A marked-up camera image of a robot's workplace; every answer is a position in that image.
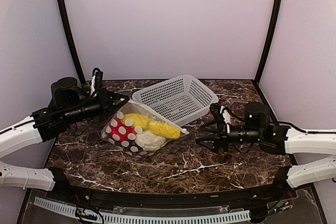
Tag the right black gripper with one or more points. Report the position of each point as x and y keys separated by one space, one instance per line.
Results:
x=222 y=139

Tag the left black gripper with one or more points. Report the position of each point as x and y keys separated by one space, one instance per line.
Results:
x=105 y=97

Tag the clear zip top bag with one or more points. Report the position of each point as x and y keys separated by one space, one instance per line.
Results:
x=135 y=107

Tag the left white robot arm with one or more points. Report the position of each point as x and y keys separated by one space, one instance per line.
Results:
x=69 y=105

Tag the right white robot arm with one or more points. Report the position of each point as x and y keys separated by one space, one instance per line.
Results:
x=278 y=138

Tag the red fake food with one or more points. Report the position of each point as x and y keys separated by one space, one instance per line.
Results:
x=120 y=134

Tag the white perforated plastic basket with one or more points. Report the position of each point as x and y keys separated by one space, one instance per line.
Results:
x=181 y=100

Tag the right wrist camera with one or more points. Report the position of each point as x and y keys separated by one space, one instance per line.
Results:
x=221 y=116

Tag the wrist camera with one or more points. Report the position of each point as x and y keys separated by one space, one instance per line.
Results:
x=221 y=116
x=96 y=81

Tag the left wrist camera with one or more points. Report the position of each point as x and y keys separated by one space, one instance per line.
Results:
x=96 y=81

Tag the white slotted cable duct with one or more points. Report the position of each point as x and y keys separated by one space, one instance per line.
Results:
x=145 y=215

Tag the black front rail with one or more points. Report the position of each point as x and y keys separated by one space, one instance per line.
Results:
x=243 y=198

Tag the left black frame post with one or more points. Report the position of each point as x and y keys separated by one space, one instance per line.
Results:
x=70 y=41

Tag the black frame post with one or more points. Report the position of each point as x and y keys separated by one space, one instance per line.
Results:
x=268 y=41
x=70 y=41

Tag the right black frame post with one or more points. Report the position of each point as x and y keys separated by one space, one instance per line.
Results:
x=268 y=41

